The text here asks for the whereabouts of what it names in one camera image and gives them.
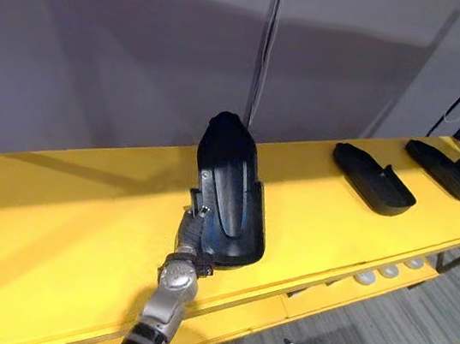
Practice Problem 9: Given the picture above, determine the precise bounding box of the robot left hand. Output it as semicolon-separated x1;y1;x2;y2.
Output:
173;186;216;258

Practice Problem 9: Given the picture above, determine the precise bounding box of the yellow lower shelf board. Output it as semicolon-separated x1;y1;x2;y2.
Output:
278;237;444;341

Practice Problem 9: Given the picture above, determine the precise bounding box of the yellow shelf board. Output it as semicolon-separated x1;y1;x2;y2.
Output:
278;237;444;341
0;68;460;344

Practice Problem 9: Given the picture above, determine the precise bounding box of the white round cap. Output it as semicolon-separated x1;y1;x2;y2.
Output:
377;263;402;282
403;254;427;272
352;268;378;287

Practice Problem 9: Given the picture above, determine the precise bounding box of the dark wall cable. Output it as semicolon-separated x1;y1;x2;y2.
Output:
243;0;288;132

